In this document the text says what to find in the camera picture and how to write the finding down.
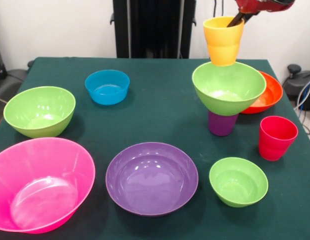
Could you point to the blue plastic bowl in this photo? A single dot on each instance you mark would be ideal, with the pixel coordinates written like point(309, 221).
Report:
point(107, 85)

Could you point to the purple plastic cup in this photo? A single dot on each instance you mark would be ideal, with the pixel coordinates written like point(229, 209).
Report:
point(221, 125)

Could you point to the orange-red plastic bowl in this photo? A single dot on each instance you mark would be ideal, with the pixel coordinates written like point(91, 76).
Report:
point(270, 97)

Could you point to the small green plastic bowl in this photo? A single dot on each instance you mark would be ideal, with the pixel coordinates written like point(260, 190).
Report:
point(237, 185)

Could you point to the dark green tablecloth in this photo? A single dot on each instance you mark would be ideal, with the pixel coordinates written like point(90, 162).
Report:
point(155, 120)

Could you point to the purple plastic bowl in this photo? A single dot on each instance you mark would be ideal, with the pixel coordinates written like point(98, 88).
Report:
point(150, 180)

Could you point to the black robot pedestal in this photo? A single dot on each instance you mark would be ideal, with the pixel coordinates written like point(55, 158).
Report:
point(155, 25)

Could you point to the large pink plastic bowl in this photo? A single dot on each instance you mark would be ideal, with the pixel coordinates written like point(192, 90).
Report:
point(45, 185)

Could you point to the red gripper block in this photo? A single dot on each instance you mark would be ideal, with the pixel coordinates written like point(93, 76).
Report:
point(252, 6)

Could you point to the black chair base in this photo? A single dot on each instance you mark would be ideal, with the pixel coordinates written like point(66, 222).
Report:
point(10, 82)
point(295, 80)

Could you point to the red plastic cup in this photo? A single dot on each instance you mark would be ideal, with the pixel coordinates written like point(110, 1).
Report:
point(275, 142)

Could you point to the yellow plastic cup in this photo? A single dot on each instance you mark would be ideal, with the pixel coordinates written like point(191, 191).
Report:
point(222, 47)

